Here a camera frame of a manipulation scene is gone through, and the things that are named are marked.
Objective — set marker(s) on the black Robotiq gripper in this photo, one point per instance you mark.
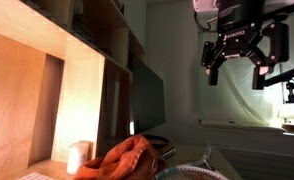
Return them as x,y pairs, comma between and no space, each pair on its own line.
238,20

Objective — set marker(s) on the white window sill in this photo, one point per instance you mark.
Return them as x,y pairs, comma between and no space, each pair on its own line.
233,126

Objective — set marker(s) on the black computer monitor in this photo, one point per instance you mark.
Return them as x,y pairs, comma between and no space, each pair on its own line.
148,96

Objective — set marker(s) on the grey radiator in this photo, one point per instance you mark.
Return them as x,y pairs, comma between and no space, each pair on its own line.
270,163

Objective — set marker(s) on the small dark flat object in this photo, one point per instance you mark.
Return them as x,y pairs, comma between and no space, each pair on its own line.
168,153

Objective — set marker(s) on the white tennis racket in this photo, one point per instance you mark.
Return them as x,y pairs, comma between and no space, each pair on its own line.
190,173

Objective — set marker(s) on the orange cloth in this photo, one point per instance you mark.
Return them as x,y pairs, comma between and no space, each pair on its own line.
127,160

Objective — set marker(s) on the white cylindrical jar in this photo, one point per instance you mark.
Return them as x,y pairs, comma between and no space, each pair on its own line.
77,156

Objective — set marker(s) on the wooden desk hutch shelf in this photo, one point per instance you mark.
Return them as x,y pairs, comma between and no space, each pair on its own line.
37,83

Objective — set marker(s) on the white keyboard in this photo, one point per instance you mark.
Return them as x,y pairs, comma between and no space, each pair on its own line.
37,176

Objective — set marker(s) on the black articulated camera stand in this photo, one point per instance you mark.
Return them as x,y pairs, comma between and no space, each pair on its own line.
287,75

